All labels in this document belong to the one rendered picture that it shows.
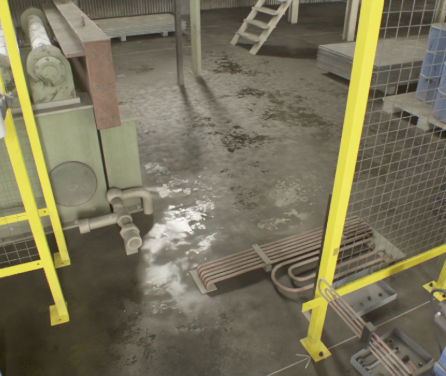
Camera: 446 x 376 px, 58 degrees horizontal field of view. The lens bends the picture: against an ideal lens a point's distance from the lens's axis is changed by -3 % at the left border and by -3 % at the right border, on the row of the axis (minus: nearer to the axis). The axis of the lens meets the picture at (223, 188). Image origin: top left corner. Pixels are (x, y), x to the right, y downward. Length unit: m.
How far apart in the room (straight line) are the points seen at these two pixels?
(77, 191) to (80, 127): 0.48
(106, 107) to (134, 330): 1.41
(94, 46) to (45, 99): 0.51
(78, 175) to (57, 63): 0.79
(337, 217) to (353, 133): 0.37
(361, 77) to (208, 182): 2.36
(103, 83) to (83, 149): 0.53
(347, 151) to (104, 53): 1.70
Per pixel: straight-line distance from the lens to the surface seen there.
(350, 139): 1.56
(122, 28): 9.04
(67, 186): 3.11
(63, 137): 2.99
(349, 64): 6.26
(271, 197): 3.43
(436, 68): 5.44
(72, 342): 2.49
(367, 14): 1.44
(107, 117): 2.87
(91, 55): 2.73
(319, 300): 2.02
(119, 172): 3.18
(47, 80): 2.89
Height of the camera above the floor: 1.88
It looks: 32 degrees down
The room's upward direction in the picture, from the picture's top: straight up
